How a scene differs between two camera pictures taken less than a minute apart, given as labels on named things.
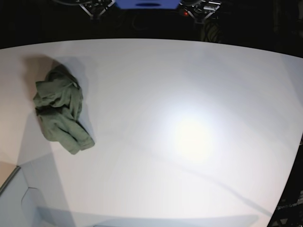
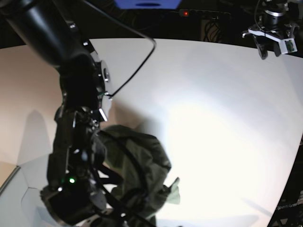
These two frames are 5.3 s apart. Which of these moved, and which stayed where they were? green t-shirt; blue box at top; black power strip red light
Moved: green t-shirt
Stayed: black power strip red light; blue box at top
